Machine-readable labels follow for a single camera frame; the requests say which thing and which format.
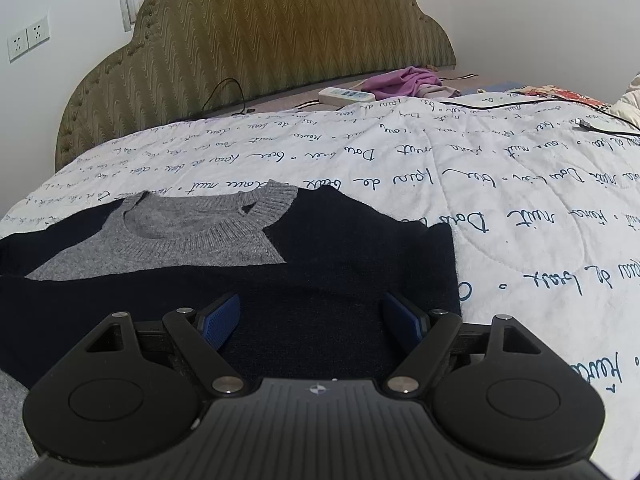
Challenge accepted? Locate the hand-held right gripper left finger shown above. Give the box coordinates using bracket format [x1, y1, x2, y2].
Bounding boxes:
[85, 292, 246, 397]

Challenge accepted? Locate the red patterned cloth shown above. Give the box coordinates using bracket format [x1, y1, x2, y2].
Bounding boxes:
[515, 85, 613, 111]

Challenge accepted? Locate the olive green upholstered headboard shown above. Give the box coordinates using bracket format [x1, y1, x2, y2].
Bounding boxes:
[55, 0, 457, 171]

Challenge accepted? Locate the purple cloth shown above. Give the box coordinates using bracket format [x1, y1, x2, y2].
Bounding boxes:
[360, 66, 461, 101]

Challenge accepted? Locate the white quilt with blue script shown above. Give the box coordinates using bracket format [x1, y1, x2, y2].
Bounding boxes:
[0, 87, 640, 480]

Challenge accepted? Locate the grey-brown bed sheet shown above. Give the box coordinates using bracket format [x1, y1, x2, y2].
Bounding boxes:
[175, 72, 481, 123]

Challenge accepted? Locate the navy and grey knit sweater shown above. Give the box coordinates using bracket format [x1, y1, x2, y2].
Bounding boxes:
[0, 180, 463, 461]

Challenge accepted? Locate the thin black cable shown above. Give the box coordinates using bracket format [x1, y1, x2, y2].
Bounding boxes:
[200, 77, 256, 116]

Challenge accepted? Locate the black cable with plug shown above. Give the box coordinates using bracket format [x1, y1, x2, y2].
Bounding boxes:
[440, 100, 640, 133]

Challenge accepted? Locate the cream puffer jacket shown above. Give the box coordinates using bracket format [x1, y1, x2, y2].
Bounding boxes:
[607, 74, 640, 128]

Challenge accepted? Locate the white wall socket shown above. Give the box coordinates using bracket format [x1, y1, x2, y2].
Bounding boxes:
[26, 16, 51, 51]
[7, 30, 29, 63]

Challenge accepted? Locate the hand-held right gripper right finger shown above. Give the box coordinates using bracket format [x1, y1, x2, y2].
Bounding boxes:
[382, 292, 544, 396]

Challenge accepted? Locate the white power strip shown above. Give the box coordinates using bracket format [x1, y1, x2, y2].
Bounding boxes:
[318, 86, 376, 107]

